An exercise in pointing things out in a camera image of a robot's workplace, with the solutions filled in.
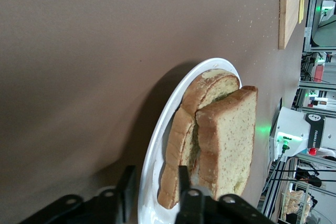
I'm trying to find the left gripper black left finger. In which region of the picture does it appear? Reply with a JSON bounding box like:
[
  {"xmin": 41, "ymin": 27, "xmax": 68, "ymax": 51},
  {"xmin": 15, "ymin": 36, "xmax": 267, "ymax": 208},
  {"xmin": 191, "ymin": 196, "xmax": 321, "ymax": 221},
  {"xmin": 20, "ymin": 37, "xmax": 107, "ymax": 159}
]
[{"xmin": 18, "ymin": 165, "xmax": 137, "ymax": 224}]

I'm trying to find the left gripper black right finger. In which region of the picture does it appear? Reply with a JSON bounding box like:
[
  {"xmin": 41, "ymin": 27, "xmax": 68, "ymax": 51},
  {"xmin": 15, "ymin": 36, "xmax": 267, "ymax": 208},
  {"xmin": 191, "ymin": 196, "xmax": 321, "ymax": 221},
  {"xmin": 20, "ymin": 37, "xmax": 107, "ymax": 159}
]
[{"xmin": 175, "ymin": 165, "xmax": 276, "ymax": 224}]

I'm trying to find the white round plate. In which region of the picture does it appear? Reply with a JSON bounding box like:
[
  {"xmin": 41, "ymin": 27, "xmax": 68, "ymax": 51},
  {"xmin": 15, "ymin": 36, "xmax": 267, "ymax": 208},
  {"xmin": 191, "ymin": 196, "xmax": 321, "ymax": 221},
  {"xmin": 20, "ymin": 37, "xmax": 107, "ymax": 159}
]
[{"xmin": 138, "ymin": 57, "xmax": 243, "ymax": 224}]

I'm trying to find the bread slice under egg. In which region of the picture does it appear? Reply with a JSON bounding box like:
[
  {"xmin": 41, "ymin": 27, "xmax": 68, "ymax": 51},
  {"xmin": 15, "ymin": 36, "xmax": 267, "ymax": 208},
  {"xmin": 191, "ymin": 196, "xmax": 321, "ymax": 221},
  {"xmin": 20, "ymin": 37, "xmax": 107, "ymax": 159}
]
[{"xmin": 157, "ymin": 69, "xmax": 241, "ymax": 209}]

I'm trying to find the clear plastic bag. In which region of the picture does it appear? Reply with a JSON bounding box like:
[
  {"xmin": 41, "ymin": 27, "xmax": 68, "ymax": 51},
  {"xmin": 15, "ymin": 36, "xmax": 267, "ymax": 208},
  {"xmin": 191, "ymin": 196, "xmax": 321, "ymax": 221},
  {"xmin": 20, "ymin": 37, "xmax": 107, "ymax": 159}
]
[{"xmin": 281, "ymin": 189, "xmax": 314, "ymax": 222}]

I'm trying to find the wooden cutting board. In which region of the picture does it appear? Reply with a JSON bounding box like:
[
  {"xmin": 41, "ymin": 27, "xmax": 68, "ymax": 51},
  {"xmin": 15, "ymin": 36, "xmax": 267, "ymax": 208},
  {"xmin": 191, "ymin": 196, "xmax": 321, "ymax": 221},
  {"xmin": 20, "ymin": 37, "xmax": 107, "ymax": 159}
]
[{"xmin": 278, "ymin": 0, "xmax": 308, "ymax": 50}]

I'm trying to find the yellow plastic fork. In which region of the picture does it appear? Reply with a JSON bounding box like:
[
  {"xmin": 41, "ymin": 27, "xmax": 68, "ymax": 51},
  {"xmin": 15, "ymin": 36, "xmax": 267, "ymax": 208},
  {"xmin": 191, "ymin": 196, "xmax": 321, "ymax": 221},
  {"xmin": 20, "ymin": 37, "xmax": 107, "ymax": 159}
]
[{"xmin": 298, "ymin": 0, "xmax": 308, "ymax": 24}]

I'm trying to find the aluminium frame rack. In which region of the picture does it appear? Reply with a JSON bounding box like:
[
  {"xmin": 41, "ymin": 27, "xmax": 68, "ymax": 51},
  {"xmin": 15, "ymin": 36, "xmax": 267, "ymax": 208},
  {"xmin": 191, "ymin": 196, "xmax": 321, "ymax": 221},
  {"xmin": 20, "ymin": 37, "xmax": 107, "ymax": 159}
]
[{"xmin": 299, "ymin": 0, "xmax": 336, "ymax": 112}]

